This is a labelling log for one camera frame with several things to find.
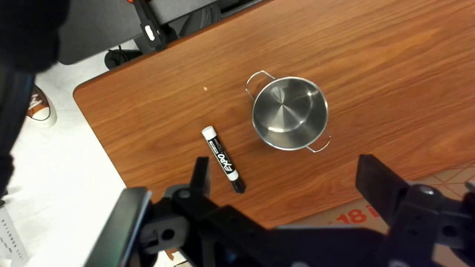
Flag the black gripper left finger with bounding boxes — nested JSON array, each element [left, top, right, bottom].
[[164, 156, 279, 267]]

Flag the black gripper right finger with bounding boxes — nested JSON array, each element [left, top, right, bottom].
[[354, 153, 475, 250]]

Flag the black Expo marker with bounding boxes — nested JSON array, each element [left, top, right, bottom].
[[200, 124, 248, 196]]

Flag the silver steel pot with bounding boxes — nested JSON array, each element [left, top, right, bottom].
[[243, 68, 332, 154]]

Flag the cardboard box with orange print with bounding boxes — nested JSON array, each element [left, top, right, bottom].
[[289, 158, 475, 267]]

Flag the black stand with base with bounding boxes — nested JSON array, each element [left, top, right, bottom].
[[102, 0, 181, 71]]

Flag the orange and white sneaker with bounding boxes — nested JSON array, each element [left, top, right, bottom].
[[25, 84, 58, 124]]

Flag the grey panel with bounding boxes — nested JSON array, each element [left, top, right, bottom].
[[56, 0, 264, 67]]

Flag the white labelled paper box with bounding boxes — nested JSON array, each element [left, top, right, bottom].
[[0, 206, 29, 267]]

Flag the person in dark clothes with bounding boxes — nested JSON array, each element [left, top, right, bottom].
[[0, 0, 71, 202]]

